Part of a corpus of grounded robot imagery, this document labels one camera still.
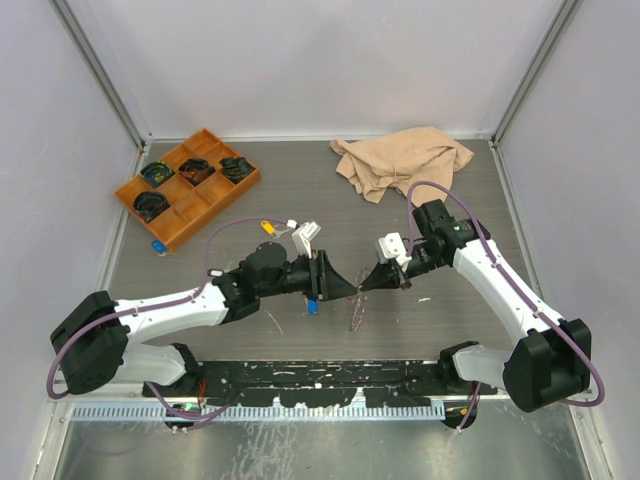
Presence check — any blue tag key by tray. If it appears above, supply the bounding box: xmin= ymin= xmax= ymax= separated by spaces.
xmin=151 ymin=240 xmax=167 ymax=256

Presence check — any beige crumpled cloth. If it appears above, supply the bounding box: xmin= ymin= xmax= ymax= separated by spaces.
xmin=329 ymin=127 xmax=474 ymax=206

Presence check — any blue tag key centre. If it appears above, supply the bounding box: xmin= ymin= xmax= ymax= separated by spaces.
xmin=306 ymin=299 xmax=319 ymax=315

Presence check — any perforated metal cable rail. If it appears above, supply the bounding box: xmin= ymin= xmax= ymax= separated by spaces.
xmin=70 ymin=398 xmax=446 ymax=423

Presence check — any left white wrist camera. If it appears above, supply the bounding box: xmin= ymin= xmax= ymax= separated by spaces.
xmin=291 ymin=221 xmax=321 ymax=258

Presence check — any dark coiled item top right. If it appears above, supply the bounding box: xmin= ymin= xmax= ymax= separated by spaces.
xmin=220 ymin=156 xmax=254 ymax=184

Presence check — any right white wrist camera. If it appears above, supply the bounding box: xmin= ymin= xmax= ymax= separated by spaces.
xmin=375 ymin=232 xmax=411 ymax=271

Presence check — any dark coiled item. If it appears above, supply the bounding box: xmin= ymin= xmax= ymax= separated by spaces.
xmin=139 ymin=161 xmax=174 ymax=188
xmin=178 ymin=158 xmax=216 ymax=186
xmin=220 ymin=156 xmax=254 ymax=184
xmin=133 ymin=191 xmax=170 ymax=223

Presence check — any orange compartment tray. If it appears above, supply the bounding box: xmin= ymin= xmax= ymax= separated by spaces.
xmin=114 ymin=128 xmax=261 ymax=253

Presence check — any dark coiled item top middle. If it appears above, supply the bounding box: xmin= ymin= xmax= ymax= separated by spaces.
xmin=178 ymin=158 xmax=216 ymax=186

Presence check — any black tag key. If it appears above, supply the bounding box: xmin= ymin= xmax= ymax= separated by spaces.
xmin=207 ymin=269 xmax=225 ymax=278

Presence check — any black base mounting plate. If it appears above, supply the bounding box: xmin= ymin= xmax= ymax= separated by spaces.
xmin=158 ymin=360 xmax=475 ymax=408

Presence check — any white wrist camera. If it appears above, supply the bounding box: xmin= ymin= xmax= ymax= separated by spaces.
xmin=291 ymin=221 xmax=321 ymax=258
xmin=375 ymin=232 xmax=411 ymax=271

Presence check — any large metal keyring strip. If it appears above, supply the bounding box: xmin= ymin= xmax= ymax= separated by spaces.
xmin=349 ymin=268 xmax=369 ymax=332

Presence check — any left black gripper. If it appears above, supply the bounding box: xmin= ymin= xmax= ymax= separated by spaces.
xmin=258 ymin=250 xmax=357 ymax=301

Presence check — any dark coiled item bottom left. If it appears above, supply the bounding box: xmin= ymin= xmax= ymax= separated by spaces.
xmin=133 ymin=191 xmax=170 ymax=223

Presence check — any yellow tag key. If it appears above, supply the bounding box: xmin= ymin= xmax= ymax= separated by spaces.
xmin=260 ymin=220 xmax=291 ymax=239

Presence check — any dark coiled item top left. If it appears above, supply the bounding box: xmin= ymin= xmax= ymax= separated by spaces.
xmin=139 ymin=161 xmax=174 ymax=188

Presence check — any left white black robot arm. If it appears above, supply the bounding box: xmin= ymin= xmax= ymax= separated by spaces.
xmin=50 ymin=242 xmax=357 ymax=396

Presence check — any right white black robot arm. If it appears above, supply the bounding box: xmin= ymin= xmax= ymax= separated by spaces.
xmin=360 ymin=200 xmax=592 ymax=412

